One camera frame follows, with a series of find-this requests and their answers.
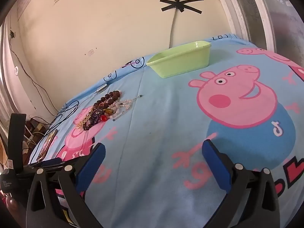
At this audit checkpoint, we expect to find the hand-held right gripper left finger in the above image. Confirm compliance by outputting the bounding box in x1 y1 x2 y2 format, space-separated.
26 142 106 228

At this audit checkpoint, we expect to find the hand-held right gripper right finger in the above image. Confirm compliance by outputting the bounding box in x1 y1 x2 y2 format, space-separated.
202 140 281 228

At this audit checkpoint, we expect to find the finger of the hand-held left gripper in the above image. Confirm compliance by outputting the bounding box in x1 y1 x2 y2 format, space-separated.
28 157 76 178

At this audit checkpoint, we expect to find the gold chain bracelet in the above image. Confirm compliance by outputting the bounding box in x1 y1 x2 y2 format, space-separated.
75 113 95 131

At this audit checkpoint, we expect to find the purple bead bracelet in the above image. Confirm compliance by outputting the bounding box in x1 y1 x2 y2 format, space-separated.
83 108 107 131

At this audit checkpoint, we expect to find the clear crystal bracelet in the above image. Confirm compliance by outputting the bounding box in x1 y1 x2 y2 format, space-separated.
110 98 133 122

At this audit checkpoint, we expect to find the brown bead bracelet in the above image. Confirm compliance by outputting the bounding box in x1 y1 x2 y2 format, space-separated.
93 90 122 110

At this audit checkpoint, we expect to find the green plastic basin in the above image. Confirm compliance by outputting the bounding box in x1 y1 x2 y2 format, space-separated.
146 41 212 79

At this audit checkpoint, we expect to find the person's left hand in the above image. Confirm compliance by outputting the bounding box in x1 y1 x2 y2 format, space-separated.
5 195 26 221

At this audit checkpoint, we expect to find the dark smartphone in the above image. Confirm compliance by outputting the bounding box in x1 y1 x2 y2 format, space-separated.
36 129 59 161

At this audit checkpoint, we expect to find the light curtain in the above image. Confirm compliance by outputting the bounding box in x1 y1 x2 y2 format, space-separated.
0 17 15 126

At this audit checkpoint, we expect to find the blue cartoon pig printed blanket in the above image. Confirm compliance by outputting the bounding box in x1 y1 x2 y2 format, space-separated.
28 34 304 228

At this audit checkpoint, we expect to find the small white device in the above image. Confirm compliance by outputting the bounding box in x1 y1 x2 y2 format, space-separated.
94 84 108 95

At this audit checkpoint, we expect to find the white framed window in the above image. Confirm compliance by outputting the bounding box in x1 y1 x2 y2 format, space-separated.
210 0 304 60

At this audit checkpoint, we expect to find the black tape cross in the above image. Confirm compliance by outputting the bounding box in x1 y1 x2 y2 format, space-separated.
160 0 205 15

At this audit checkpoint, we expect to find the white wire rack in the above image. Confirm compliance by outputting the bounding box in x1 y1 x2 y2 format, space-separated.
22 117 51 154

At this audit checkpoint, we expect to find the black wall cable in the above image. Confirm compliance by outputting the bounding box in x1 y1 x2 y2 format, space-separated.
9 30 59 114

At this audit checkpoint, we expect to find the grey wall cable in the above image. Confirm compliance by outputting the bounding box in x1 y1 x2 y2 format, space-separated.
168 0 178 49

